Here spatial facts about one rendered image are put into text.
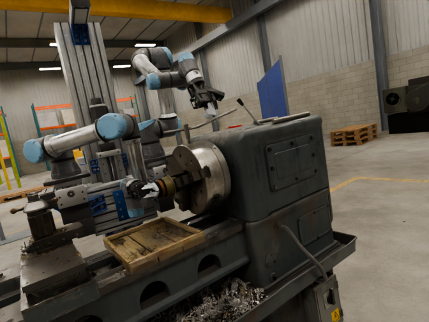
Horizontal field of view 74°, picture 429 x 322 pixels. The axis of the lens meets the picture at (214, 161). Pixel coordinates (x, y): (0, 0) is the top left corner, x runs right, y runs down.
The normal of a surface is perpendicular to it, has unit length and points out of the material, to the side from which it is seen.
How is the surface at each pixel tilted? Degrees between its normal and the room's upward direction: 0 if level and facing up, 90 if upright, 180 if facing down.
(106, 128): 89
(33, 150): 91
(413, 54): 90
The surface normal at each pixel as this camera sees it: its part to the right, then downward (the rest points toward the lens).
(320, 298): 0.56, -0.04
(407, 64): -0.79, 0.22
